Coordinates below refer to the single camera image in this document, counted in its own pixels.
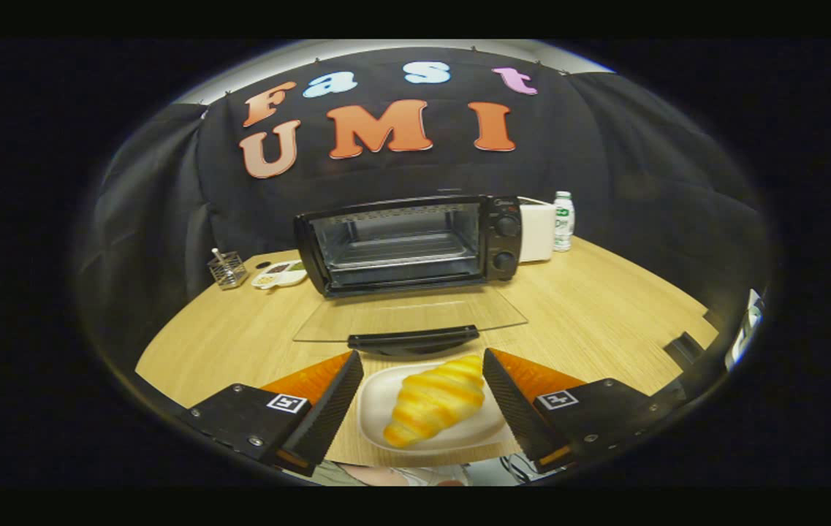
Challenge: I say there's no white bottle green label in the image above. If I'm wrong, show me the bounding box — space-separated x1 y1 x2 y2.
553 191 577 254

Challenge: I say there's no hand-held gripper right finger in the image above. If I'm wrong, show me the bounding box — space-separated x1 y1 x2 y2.
483 348 688 474

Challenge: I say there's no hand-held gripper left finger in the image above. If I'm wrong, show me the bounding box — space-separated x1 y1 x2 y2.
180 350 365 479

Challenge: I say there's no black toaster oven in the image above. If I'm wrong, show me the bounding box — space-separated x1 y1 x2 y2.
292 194 530 359

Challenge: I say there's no yellow croissant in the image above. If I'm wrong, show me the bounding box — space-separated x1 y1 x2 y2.
383 355 487 449

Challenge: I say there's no black backdrop cloth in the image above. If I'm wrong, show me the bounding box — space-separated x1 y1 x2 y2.
75 45 774 370

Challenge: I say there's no white oval plate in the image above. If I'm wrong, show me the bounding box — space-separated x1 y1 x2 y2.
355 361 515 456

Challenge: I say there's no white snack dish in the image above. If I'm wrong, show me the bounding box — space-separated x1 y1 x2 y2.
251 259 309 291

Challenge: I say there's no metal mesh utensil holder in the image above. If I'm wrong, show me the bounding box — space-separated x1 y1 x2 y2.
207 248 249 291

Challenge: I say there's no black chair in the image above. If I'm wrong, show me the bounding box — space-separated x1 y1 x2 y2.
663 331 710 370

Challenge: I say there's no white box appliance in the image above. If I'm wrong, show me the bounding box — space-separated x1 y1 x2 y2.
517 197 558 264

